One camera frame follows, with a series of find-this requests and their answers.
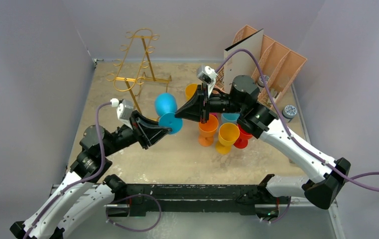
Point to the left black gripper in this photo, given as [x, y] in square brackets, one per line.
[146, 134]

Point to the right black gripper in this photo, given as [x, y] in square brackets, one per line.
[203, 105]

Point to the pink wine glass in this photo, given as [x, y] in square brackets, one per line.
[215, 115]

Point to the yellow wine glass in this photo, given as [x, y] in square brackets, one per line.
[227, 136]
[190, 90]

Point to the orange wine glass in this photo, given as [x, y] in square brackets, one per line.
[207, 131]

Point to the blue wine glass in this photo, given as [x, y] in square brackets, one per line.
[166, 106]
[229, 118]

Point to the red wine glass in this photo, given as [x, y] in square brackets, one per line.
[243, 139]

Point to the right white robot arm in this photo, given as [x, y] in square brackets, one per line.
[323, 184]

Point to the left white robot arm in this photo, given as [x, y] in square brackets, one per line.
[85, 187]

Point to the white binder folder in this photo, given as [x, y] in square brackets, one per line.
[241, 63]

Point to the patterned tin in organizer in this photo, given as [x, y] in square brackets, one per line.
[262, 80]

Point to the stapler in organizer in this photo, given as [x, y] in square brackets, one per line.
[274, 94]

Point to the grey tape roll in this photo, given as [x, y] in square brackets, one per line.
[289, 112]

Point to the peach plastic file organizer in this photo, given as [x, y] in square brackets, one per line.
[280, 63]

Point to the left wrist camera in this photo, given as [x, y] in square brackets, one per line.
[124, 109]

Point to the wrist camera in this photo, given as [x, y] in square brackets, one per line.
[208, 76]
[124, 109]

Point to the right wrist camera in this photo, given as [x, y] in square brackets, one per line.
[208, 76]

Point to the gold wire glass rack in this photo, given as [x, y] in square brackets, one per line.
[145, 72]

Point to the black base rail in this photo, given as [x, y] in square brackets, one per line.
[246, 200]

